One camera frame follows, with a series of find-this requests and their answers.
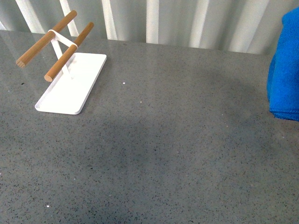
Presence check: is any blue microfiber towel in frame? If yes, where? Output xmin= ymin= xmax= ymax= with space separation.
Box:
xmin=267 ymin=8 xmax=299 ymax=121

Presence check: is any white towel rack stand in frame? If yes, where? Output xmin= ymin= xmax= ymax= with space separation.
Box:
xmin=16 ymin=10 xmax=107 ymax=115

